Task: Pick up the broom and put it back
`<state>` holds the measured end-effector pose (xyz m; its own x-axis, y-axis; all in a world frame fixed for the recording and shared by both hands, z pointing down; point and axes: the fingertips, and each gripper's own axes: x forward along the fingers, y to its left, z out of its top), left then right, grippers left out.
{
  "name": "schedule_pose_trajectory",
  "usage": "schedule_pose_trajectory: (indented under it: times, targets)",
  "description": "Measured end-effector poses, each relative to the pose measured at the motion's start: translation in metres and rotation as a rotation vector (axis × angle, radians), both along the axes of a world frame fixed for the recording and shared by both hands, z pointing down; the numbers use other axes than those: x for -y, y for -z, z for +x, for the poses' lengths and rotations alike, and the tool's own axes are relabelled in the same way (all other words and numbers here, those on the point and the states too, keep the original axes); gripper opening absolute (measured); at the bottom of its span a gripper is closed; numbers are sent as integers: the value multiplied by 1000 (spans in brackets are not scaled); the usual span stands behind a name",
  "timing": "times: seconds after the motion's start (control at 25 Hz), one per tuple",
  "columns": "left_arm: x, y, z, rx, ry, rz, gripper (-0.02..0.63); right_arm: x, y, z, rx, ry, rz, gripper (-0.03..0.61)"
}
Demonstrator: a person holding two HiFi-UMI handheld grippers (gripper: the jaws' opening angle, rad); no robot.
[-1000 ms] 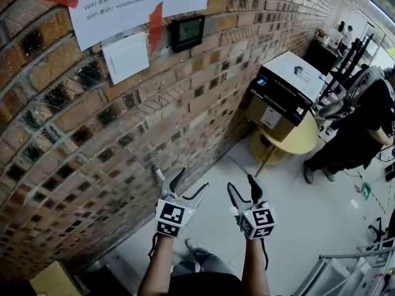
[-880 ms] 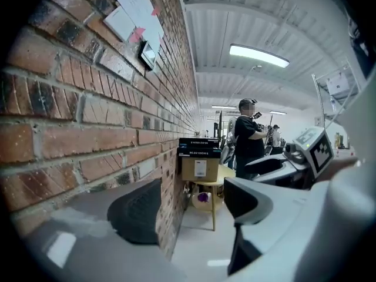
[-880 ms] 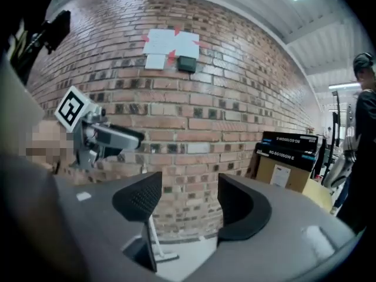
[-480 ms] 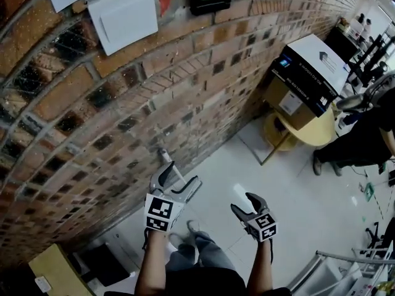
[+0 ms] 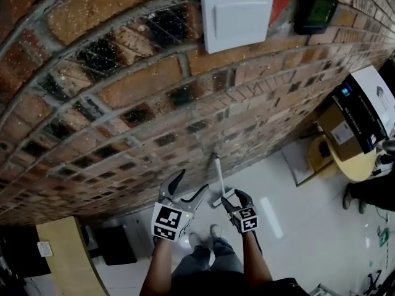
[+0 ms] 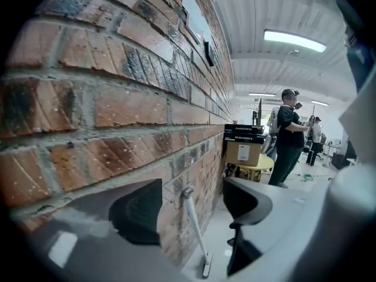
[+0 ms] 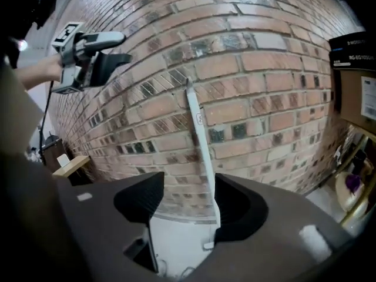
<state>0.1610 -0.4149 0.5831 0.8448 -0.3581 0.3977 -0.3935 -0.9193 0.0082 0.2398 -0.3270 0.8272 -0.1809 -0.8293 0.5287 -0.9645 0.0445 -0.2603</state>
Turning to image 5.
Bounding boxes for round wooden table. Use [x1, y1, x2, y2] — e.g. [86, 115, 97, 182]
[307, 133, 378, 183]

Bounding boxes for person's left grey shoe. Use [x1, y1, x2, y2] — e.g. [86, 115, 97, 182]
[188, 232, 202, 250]

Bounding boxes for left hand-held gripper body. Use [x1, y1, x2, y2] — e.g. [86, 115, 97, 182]
[151, 193, 196, 244]

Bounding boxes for person's right grey shoe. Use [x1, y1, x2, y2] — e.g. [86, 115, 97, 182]
[209, 224, 224, 241]

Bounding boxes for light wooden desk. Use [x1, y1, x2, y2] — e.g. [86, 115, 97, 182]
[35, 215, 110, 296]

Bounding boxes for person's legs in grey trousers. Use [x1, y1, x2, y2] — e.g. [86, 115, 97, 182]
[170, 234, 245, 274]

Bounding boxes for green floor sign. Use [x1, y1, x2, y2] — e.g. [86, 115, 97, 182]
[377, 227, 390, 249]

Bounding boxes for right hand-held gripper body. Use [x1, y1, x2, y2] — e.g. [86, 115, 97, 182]
[228, 205, 259, 234]

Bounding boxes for white broom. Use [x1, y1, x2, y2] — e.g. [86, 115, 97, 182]
[210, 152, 239, 208]

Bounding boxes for brown cardboard box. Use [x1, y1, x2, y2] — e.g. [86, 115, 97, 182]
[317, 102, 365, 162]

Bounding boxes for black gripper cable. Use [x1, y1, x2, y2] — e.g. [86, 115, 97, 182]
[252, 230, 264, 256]

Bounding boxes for person's left forearm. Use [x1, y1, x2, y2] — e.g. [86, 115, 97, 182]
[139, 237, 186, 296]

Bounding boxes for person's black shirt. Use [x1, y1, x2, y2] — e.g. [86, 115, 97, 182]
[168, 269, 310, 296]

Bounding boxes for black tripod stand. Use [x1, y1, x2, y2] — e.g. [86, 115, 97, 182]
[365, 269, 395, 296]

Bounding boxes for person's grey shoe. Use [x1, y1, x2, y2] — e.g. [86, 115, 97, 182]
[188, 232, 202, 250]
[209, 224, 224, 241]

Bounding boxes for white floor board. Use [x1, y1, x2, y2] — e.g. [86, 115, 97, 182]
[280, 140, 319, 187]

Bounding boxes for black floor box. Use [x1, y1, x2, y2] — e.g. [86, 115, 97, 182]
[88, 222, 138, 266]

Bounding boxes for red wall sticker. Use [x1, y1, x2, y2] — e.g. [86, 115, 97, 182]
[270, 0, 297, 27]

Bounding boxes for person's right forearm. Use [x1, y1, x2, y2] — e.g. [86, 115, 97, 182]
[240, 229, 276, 290]

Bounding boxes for white wall light switch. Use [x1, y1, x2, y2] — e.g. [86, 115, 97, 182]
[199, 0, 276, 55]

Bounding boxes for black and white carton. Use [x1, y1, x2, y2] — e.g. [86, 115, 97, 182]
[331, 64, 395, 155]

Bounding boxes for white label card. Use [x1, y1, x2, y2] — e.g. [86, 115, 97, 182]
[36, 240, 54, 258]

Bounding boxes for black wall-mounted device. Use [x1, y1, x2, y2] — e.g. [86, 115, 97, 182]
[293, 0, 339, 36]

